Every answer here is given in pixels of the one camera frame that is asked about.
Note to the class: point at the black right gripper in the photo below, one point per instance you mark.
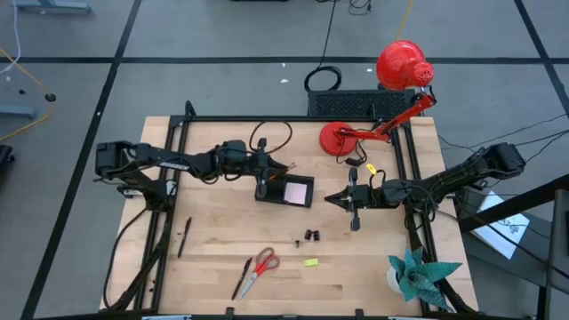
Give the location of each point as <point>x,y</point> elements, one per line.
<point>371,195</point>

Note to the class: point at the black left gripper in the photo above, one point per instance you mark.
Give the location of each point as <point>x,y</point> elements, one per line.
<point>240,160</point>

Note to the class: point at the orange pencil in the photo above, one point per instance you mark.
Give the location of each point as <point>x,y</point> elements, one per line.
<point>291,167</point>
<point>280,176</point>

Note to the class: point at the black mesh desk organizer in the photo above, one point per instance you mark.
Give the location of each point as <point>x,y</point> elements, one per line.
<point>275,193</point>

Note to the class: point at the pink sticky note pad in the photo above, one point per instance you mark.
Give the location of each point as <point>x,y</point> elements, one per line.
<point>296,193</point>

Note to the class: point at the yellow sticky note pad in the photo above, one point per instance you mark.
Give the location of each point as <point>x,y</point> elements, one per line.
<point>311,262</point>

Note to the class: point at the black pen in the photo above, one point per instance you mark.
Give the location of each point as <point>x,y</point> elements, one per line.
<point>242,277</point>
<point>184,237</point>

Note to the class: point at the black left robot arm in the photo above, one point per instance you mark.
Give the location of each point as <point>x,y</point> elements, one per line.
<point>169,162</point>

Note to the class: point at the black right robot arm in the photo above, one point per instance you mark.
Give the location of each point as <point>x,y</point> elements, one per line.
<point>458,173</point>

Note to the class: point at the black perforated box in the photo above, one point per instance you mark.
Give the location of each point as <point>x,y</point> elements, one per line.
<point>347,104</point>

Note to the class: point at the teal paper plant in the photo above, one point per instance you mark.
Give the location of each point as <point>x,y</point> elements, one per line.
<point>418,280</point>

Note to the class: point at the red desk lamp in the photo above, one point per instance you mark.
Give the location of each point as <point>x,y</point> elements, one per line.
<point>402,64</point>

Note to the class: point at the white paper sheet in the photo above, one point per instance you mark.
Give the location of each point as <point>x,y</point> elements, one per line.
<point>502,231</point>

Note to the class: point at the black beam stand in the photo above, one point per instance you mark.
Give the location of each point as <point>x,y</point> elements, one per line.
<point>560,249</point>

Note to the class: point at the black floor disc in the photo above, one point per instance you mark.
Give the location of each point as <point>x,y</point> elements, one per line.
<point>51,98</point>

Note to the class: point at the grey table foot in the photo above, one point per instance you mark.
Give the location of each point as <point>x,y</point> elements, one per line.
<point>18,112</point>
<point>53,6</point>

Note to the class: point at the black caster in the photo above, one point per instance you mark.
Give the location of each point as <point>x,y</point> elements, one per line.
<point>5,153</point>

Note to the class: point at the black metal table frame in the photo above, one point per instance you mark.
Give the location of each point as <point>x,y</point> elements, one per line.
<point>289,118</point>

